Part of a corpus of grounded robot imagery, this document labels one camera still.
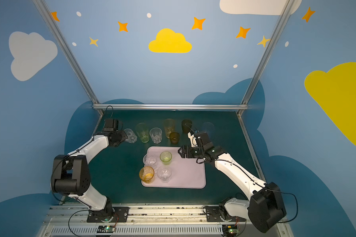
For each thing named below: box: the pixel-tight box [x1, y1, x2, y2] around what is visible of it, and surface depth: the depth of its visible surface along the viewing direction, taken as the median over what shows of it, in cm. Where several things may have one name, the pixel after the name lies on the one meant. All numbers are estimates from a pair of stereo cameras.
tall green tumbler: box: [135, 122, 150, 143], surface depth 98 cm
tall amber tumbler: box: [163, 118, 176, 139], surface depth 101 cm
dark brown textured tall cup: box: [181, 118, 193, 135], surface depth 106 cm
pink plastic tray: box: [141, 146, 207, 189], surface depth 89 cm
